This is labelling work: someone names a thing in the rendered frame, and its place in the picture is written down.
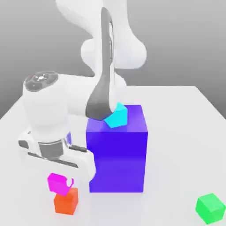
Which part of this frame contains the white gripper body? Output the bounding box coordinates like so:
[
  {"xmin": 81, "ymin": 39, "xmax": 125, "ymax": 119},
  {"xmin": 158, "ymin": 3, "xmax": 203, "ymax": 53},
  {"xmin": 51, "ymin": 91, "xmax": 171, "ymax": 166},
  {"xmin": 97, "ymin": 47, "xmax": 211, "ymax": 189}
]
[{"xmin": 26, "ymin": 149, "xmax": 97, "ymax": 183}]

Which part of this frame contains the small magenta cube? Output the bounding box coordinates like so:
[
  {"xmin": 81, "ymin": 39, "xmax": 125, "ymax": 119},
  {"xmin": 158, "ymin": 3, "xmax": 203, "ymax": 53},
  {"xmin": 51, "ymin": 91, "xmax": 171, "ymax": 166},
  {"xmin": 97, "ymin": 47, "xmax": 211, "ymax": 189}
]
[{"xmin": 47, "ymin": 173, "xmax": 74, "ymax": 196}]

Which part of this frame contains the small orange cube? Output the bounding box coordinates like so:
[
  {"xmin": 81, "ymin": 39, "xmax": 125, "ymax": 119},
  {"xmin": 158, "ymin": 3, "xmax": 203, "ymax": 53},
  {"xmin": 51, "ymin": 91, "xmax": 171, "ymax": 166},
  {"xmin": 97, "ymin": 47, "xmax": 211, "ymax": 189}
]
[{"xmin": 53, "ymin": 187, "xmax": 79, "ymax": 215}]

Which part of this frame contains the small cyan cube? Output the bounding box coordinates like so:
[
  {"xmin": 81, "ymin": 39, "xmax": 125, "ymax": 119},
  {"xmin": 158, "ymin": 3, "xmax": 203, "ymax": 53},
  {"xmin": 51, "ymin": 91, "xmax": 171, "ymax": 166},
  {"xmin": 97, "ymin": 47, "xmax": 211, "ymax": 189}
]
[{"xmin": 103, "ymin": 102, "xmax": 128, "ymax": 129}]

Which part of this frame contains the small green cube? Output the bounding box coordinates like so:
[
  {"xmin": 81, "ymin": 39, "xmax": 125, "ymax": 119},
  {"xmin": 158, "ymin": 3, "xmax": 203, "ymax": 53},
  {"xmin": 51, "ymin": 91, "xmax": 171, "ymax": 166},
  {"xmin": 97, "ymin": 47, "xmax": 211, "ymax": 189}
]
[{"xmin": 195, "ymin": 192, "xmax": 226, "ymax": 225}]

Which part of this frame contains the large blue box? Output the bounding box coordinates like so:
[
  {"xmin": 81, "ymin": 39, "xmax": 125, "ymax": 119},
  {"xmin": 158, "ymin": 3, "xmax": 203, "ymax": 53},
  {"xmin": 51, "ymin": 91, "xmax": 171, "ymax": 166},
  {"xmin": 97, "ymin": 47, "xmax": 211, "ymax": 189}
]
[{"xmin": 85, "ymin": 104, "xmax": 148, "ymax": 193}]

